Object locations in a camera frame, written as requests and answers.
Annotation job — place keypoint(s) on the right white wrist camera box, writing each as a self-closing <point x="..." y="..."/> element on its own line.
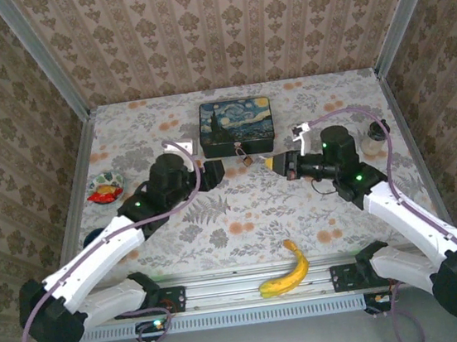
<point x="303" y="136"/>

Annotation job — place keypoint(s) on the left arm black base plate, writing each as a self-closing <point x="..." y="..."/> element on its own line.
<point x="175" y="298"/>

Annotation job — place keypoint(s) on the yellow banana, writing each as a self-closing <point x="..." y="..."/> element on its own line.
<point x="291" y="278"/>

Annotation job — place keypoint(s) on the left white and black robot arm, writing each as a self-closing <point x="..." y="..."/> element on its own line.
<point x="97" y="258"/>

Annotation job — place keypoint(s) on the aluminium frame corner post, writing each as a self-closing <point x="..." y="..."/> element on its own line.
<point x="41" y="56"/>
<point x="407" y="11"/>

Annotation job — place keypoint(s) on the starry night painted tin box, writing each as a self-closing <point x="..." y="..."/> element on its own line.
<point x="235" y="126"/>

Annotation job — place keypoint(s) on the small brass padlock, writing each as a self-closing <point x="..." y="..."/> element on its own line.
<point x="247" y="160"/>

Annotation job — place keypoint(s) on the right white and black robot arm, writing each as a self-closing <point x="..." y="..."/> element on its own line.
<point x="409" y="219"/>

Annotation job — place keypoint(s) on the floral patterned tablecloth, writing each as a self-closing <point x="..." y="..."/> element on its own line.
<point x="259" y="217"/>

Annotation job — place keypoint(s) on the red snack packet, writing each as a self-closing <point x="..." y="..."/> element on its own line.
<point x="104" y="194"/>

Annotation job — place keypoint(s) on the clear bottle with black lid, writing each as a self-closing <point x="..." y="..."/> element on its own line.
<point x="375" y="140"/>

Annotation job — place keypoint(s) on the aluminium front mounting rail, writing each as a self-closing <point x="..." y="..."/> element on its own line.
<point x="226" y="292"/>

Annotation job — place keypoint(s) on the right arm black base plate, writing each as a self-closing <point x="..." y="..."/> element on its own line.
<point x="343" y="278"/>

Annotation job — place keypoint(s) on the small black electronics board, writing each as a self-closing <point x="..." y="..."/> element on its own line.
<point x="374" y="301"/>
<point x="147" y="327"/>

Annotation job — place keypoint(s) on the dark blue mug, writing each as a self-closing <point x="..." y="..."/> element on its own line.
<point x="94" y="236"/>

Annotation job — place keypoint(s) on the leaf-patterned bowl with teal rim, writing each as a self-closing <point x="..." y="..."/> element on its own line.
<point x="108" y="178"/>

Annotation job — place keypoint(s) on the aluminium frame side rail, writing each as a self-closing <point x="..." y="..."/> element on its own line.
<point x="418" y="156"/>
<point x="76" y="206"/>

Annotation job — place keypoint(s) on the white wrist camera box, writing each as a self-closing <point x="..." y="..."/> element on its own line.
<point x="303" y="136"/>
<point x="186" y="147"/>

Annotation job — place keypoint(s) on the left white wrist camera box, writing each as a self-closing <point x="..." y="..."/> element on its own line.
<point x="186" y="147"/>

